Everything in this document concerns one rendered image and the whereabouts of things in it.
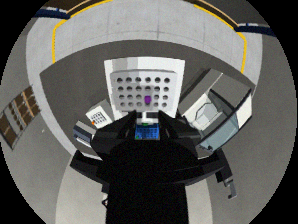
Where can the blue tube rack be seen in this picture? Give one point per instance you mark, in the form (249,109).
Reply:
(140,129)

